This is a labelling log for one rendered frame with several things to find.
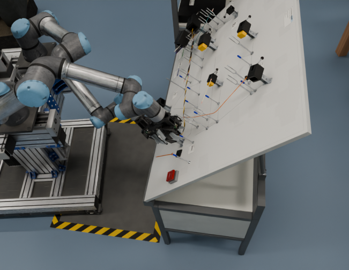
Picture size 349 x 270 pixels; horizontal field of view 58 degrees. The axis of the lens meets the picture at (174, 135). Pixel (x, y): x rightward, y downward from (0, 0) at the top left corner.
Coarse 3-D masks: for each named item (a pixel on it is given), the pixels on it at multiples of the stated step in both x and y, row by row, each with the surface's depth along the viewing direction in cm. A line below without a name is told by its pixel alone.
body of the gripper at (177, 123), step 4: (168, 112) 141; (168, 116) 141; (172, 116) 147; (176, 116) 146; (164, 120) 141; (168, 120) 141; (172, 120) 143; (176, 120) 146; (180, 120) 149; (164, 124) 147; (168, 124) 145; (172, 124) 143; (176, 124) 148; (180, 124) 149; (160, 128) 148; (164, 128) 146; (168, 128) 145; (172, 128) 144; (176, 128) 147; (176, 132) 146
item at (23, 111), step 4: (24, 108) 173; (16, 112) 169; (20, 112) 171; (24, 112) 173; (28, 112) 176; (12, 116) 169; (16, 116) 170; (20, 116) 172; (24, 116) 173; (8, 120) 170; (12, 120) 170; (16, 120) 171; (20, 120) 172; (24, 120) 174; (8, 124) 172; (12, 124) 172; (16, 124) 172
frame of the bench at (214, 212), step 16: (256, 160) 191; (256, 176) 185; (256, 192) 179; (160, 208) 180; (176, 208) 178; (192, 208) 177; (208, 208) 176; (160, 224) 205; (256, 224) 177; (240, 240) 206
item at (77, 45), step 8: (40, 16) 189; (48, 16) 189; (40, 24) 187; (48, 24) 185; (56, 24) 184; (40, 32) 192; (48, 32) 184; (56, 32) 178; (64, 32) 176; (72, 32) 173; (80, 32) 170; (56, 40) 180; (64, 40) 169; (72, 40) 166; (80, 40) 167; (64, 48) 164; (72, 48) 165; (80, 48) 167; (88, 48) 170; (72, 56) 166; (80, 56) 170
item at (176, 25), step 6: (174, 0) 206; (228, 0) 238; (174, 6) 210; (174, 12) 214; (174, 18) 218; (174, 24) 222; (180, 24) 227; (186, 24) 226; (174, 30) 226; (180, 30) 226; (198, 30) 225; (174, 36) 231
